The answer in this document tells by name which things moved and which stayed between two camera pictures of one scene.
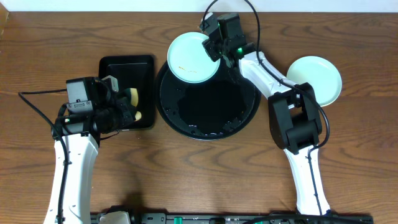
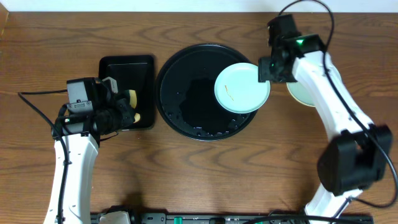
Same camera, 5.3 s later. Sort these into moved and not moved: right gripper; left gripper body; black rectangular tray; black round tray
Moved: right gripper
Not moved: black round tray; black rectangular tray; left gripper body
